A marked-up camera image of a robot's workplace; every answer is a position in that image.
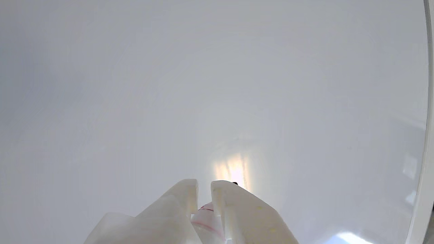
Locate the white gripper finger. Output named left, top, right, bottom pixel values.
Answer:
left=210, top=180, right=299, bottom=244
left=83, top=179, right=203, bottom=244

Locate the red whiteboard marker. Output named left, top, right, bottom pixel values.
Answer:
left=191, top=203, right=227, bottom=244

